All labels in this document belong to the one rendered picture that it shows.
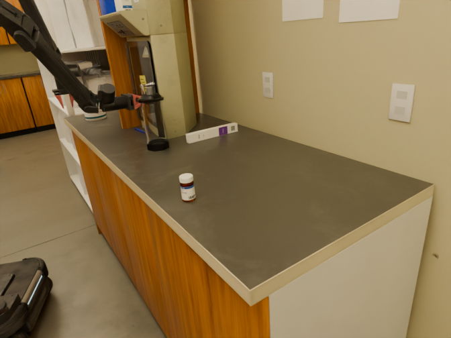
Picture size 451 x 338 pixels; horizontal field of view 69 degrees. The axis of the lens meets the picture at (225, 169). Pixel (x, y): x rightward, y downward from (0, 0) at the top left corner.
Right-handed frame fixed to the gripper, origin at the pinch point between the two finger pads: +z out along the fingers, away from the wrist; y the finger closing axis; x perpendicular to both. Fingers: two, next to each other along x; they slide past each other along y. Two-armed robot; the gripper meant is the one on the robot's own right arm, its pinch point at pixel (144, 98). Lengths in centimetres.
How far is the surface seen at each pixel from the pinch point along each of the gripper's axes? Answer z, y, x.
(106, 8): -6.4, 14.2, -39.5
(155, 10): 8.0, -5.8, -36.9
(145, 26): 2.6, -5.7, -30.7
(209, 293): -21, -85, 41
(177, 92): 14.5, -5.6, -1.9
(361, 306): 14, -109, 49
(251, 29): 47, -21, -28
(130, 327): -28, -8, 115
